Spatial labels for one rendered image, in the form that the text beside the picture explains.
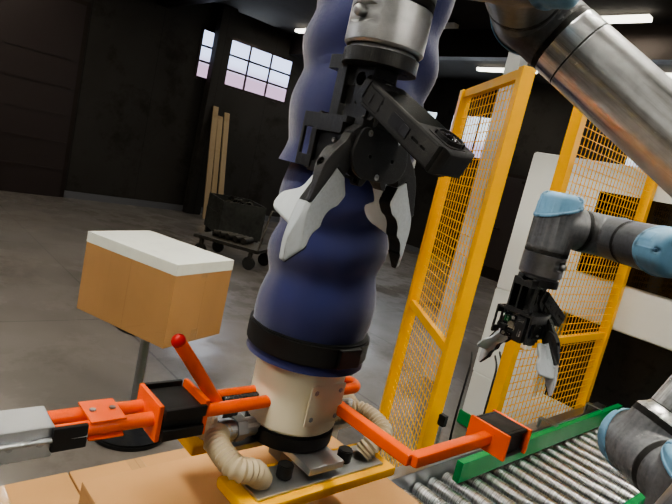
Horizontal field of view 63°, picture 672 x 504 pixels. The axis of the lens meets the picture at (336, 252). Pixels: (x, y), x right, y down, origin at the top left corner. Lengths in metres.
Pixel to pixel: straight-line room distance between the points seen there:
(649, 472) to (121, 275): 2.29
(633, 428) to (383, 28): 0.95
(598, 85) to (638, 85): 0.03
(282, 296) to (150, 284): 1.78
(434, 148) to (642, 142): 0.23
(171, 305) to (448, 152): 2.23
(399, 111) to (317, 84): 0.43
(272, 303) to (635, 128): 0.60
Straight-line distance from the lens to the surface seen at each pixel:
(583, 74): 0.61
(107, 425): 0.88
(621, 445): 1.25
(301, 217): 0.47
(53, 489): 1.88
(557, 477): 2.70
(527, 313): 1.03
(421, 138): 0.46
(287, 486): 1.00
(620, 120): 0.61
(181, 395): 0.95
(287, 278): 0.93
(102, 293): 2.91
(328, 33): 0.92
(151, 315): 2.69
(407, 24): 0.52
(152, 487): 1.19
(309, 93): 0.91
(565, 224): 1.02
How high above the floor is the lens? 1.62
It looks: 9 degrees down
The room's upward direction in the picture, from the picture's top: 13 degrees clockwise
